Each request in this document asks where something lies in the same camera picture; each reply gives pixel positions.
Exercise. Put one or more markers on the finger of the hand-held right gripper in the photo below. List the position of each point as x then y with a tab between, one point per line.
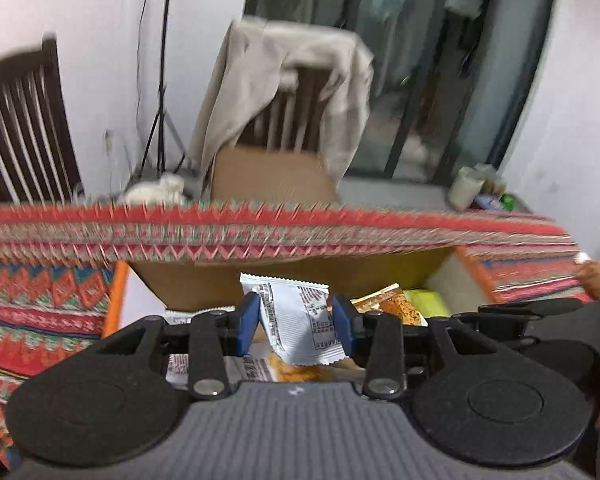
530	307

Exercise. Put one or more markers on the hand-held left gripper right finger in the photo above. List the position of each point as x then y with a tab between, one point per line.
344	327

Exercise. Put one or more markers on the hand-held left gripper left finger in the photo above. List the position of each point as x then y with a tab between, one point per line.
247	322

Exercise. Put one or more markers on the white snack packet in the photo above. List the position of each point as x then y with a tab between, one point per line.
295	325

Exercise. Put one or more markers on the orange brown snack packet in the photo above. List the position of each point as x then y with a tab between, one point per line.
395	310

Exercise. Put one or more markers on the red cardboard box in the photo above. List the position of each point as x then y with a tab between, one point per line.
205	280

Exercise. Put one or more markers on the green snack packet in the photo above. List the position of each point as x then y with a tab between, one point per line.
430	302

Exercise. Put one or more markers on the person's right hand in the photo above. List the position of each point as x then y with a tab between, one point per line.
592	277

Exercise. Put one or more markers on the green capped bottle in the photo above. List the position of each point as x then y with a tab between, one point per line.
506	202

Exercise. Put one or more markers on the white container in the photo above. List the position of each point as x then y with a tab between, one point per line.
465	187

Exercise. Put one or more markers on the brown cardboard box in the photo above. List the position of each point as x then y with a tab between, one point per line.
275	180

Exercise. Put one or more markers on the white cloth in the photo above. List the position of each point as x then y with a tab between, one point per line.
155	190

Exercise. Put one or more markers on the patterned red tablecloth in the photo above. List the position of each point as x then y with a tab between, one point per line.
40	300

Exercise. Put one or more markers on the wooden chair under jacket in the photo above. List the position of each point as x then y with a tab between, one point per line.
300	110

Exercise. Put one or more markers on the beige jacket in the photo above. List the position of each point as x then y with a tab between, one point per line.
240	85

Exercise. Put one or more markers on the studio light on stand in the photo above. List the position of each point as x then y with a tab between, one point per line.
161	95

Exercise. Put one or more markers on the black framed sliding glass door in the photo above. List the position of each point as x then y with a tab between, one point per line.
430	85

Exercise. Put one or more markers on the dark wooden chair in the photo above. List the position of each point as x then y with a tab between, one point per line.
25	125

